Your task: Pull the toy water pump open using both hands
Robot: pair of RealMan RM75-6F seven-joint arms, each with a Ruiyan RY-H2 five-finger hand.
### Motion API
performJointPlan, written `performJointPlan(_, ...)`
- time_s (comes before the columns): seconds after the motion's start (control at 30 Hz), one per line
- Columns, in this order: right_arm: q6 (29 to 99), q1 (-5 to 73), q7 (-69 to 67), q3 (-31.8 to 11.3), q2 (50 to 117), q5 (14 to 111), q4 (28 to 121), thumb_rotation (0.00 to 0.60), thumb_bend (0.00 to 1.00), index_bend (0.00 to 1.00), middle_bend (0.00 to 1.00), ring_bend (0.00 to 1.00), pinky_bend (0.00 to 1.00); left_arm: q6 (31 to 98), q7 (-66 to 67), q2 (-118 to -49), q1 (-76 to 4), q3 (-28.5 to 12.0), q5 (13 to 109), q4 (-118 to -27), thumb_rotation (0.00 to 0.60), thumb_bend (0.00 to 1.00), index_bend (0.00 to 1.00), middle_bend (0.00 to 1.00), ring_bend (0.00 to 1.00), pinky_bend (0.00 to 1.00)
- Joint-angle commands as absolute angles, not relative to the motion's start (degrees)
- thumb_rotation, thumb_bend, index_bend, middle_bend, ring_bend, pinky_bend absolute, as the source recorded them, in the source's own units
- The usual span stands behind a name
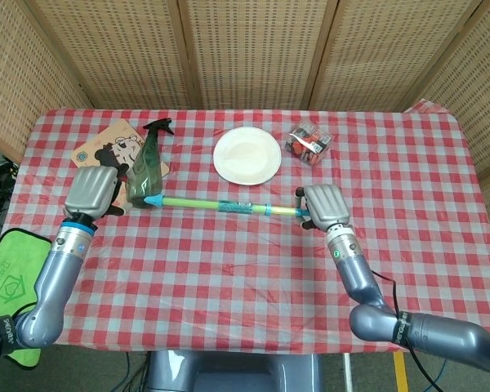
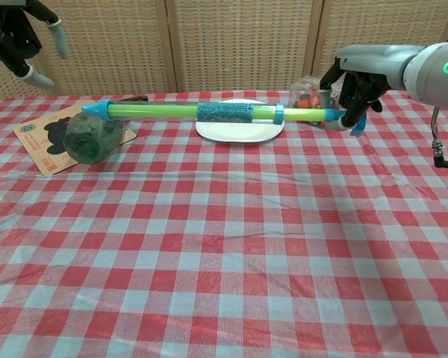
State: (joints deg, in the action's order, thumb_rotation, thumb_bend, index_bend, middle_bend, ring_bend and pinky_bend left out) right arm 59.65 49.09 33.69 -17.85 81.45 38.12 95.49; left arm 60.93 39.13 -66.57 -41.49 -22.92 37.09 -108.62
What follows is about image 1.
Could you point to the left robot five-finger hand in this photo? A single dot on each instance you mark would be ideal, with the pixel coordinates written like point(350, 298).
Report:
point(92, 192)

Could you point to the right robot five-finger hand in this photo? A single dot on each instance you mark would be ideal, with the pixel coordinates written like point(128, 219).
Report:
point(326, 206)

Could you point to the blue green water pump toy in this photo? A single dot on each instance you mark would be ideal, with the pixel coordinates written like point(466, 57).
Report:
point(196, 203)

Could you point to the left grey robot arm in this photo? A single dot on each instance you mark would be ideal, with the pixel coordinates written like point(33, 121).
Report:
point(53, 286)

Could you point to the cartoon print orange mat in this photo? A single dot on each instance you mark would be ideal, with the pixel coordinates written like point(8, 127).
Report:
point(106, 147)

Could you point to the green spray bottle black nozzle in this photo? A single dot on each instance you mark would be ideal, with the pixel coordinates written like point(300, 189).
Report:
point(147, 171)

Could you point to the clear box with red packets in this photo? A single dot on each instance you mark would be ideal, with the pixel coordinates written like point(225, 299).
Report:
point(308, 143)

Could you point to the white round plate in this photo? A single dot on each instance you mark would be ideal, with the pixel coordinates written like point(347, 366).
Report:
point(247, 156)

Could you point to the bright green cloth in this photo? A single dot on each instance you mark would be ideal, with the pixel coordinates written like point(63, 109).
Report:
point(8, 277)

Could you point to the red white checkered tablecloth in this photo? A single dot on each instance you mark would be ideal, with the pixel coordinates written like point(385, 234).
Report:
point(228, 286)

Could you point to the white table leg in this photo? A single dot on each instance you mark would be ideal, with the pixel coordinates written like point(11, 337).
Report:
point(347, 373)

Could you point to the woven bamboo folding screen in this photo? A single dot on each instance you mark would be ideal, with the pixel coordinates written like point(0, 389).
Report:
point(249, 53)

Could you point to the yellow floor tape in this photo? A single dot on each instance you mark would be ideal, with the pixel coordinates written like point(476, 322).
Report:
point(399, 373)

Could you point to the grey robot torso base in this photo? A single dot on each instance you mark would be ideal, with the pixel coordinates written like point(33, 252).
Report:
point(232, 373)

